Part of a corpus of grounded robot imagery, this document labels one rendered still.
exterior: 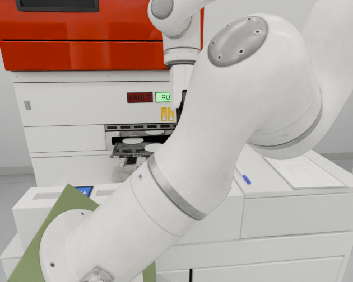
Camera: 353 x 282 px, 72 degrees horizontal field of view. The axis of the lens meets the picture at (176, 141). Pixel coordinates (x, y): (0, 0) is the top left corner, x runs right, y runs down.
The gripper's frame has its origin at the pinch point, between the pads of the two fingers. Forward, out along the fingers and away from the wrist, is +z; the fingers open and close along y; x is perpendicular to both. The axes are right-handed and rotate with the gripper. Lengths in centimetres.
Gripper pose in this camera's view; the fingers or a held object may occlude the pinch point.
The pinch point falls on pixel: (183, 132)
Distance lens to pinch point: 58.1
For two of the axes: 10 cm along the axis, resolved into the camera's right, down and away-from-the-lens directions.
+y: 1.0, 1.4, -9.8
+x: 9.9, -0.3, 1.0
